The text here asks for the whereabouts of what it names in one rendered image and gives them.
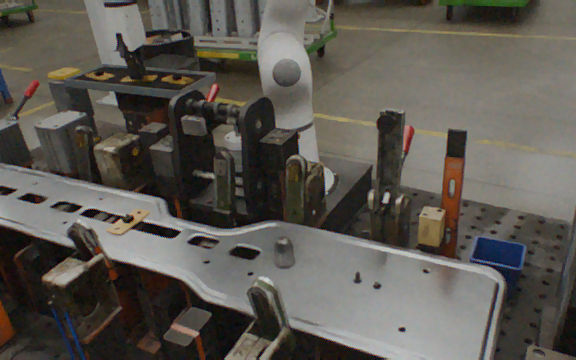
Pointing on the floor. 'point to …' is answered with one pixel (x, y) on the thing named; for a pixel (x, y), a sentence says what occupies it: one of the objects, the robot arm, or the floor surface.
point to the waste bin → (170, 49)
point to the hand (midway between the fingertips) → (136, 69)
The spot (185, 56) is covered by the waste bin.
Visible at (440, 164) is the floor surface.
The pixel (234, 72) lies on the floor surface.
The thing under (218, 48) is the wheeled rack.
